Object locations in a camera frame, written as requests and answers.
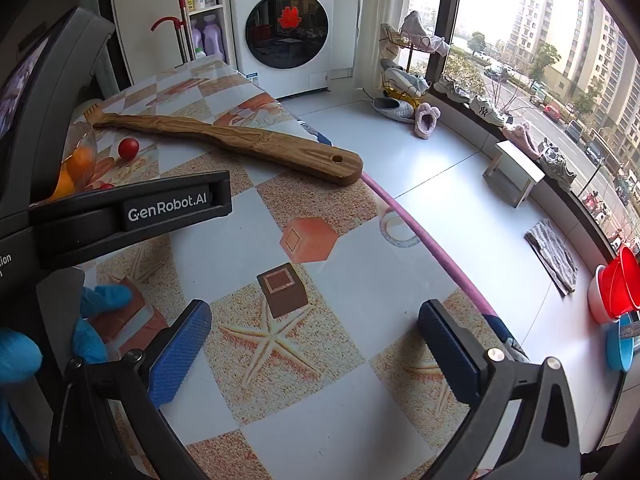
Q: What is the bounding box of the grey sneaker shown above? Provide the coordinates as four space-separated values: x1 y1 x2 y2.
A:
537 142 578 192
432 75 473 105

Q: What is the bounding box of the person's left hand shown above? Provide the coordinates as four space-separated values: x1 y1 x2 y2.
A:
0 284 133 466

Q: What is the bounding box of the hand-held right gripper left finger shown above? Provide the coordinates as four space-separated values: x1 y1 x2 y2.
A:
50 300 213 480

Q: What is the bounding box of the pink fluffy slipper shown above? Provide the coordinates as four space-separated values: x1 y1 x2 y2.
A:
501 121 543 161

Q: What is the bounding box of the metal shoe rack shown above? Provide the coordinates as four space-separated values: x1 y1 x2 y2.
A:
379 10 451 106

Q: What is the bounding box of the white plastic basin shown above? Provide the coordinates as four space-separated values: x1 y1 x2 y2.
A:
587 265 621 325

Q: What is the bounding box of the grey slipper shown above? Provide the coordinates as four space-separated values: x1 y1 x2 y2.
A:
372 96 416 122

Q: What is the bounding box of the grey floor rag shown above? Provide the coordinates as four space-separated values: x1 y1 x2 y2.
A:
524 218 578 297

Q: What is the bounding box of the printed checkered tablecloth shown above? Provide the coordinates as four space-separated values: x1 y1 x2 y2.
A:
30 57 526 480

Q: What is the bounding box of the blue plastic basin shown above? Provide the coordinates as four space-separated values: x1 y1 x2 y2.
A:
606 312 640 373

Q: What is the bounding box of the white washing machine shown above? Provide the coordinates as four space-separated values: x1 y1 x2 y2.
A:
227 0 336 100

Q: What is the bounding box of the glass bowl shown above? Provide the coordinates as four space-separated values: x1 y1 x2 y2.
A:
59 124 99 199

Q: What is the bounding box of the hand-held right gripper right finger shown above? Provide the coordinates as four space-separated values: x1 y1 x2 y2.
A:
417 299 582 480

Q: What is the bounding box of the white sneaker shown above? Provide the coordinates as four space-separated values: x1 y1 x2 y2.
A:
469 95 513 128

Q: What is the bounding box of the red plastic basin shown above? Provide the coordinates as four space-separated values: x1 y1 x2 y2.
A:
600 245 640 322

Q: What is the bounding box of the mandarin orange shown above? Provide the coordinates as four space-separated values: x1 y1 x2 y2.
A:
50 170 76 199
70 147 96 178

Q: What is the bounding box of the small white stool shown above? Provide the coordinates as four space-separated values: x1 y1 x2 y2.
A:
482 140 546 208

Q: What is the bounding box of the red handled mop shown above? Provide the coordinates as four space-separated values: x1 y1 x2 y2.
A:
151 0 197 66

